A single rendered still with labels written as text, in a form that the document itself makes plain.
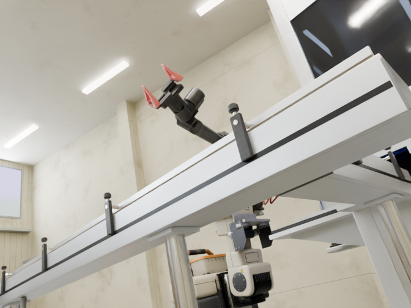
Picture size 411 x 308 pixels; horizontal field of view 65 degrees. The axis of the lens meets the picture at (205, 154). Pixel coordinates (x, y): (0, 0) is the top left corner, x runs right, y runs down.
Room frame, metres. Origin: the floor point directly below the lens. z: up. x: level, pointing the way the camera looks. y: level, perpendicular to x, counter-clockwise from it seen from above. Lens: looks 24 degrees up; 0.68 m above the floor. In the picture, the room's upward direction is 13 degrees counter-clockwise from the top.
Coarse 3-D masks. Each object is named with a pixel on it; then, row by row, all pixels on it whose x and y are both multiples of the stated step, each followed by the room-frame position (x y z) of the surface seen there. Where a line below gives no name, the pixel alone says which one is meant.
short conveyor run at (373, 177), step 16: (368, 160) 0.78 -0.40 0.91; (384, 160) 0.99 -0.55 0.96; (336, 176) 0.61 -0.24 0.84; (352, 176) 0.66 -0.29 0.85; (368, 176) 0.74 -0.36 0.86; (384, 176) 0.84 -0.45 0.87; (400, 176) 0.96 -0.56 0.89; (288, 192) 0.65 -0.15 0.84; (304, 192) 0.68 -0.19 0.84; (320, 192) 0.72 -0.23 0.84; (336, 192) 0.75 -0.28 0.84; (352, 192) 0.80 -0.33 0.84; (368, 192) 0.84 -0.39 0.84; (384, 192) 0.90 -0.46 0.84; (400, 192) 0.95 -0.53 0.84
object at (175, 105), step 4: (180, 84) 0.89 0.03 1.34; (176, 88) 0.90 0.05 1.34; (180, 88) 0.89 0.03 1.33; (172, 92) 0.91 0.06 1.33; (176, 92) 0.89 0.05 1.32; (176, 96) 0.90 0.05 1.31; (172, 100) 0.90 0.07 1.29; (176, 100) 0.91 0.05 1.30; (180, 100) 0.92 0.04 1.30; (168, 104) 0.90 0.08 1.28; (172, 104) 0.92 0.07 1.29; (176, 104) 0.92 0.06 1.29; (180, 104) 0.93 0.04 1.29; (184, 104) 0.94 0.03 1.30; (164, 108) 0.90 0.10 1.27; (172, 108) 0.93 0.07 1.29; (176, 108) 0.94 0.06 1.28
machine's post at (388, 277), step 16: (272, 0) 1.23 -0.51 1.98; (288, 32) 1.23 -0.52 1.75; (288, 48) 1.24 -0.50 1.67; (304, 64) 1.22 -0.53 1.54; (304, 80) 1.24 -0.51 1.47; (368, 208) 1.21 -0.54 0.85; (368, 224) 1.23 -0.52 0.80; (368, 240) 1.24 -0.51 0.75; (384, 256) 1.22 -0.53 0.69; (384, 272) 1.23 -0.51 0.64; (384, 288) 1.25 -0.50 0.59; (400, 288) 1.22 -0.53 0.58; (400, 304) 1.23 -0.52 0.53
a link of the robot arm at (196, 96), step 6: (192, 90) 0.96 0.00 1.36; (198, 90) 0.95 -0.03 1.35; (186, 96) 0.96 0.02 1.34; (192, 96) 0.95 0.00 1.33; (198, 96) 0.96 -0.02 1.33; (204, 96) 0.98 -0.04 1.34; (192, 102) 0.96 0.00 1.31; (198, 102) 0.98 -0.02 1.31; (198, 108) 1.02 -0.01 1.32; (192, 120) 1.02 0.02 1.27; (192, 126) 1.03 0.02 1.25; (198, 126) 1.05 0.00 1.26
